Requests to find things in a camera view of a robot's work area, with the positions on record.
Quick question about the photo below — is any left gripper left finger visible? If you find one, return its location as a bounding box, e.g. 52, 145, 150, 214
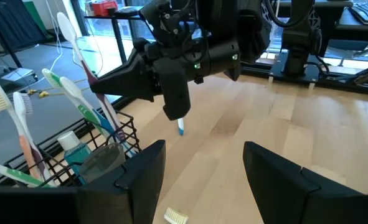
0, 140, 166, 224

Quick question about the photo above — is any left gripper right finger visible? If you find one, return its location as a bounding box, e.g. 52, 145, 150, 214
243, 141, 368, 224

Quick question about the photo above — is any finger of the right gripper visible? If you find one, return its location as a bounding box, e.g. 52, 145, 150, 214
90, 58, 159, 102

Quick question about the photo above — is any blue white toothbrush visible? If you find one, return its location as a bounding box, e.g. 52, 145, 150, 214
176, 117, 185, 137
59, 76, 138, 157

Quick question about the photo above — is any teal mouthwash bottle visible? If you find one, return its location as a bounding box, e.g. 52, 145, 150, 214
57, 130, 93, 185

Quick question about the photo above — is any green white toothbrush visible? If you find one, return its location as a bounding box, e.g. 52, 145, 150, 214
0, 155, 57, 189
42, 68, 118, 141

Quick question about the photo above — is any clear plastic cup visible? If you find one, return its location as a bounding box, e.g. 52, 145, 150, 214
77, 142, 127, 184

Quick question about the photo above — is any small black side table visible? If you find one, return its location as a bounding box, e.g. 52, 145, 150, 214
83, 11, 150, 65

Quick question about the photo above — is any red box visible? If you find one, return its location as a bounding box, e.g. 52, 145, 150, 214
92, 0, 119, 17

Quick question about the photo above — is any white flat box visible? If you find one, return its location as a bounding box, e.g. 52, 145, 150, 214
0, 67, 37, 83

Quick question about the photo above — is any green board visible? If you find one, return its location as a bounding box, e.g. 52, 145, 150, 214
23, 0, 52, 35

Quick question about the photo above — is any black fabric panel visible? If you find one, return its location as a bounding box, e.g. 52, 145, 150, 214
0, 0, 46, 55

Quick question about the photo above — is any black desk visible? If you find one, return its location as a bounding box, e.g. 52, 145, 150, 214
276, 0, 368, 43

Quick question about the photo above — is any black wire caddy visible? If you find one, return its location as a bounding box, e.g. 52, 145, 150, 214
2, 110, 143, 187

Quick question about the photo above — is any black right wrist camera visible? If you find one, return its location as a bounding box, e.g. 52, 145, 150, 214
139, 0, 184, 44

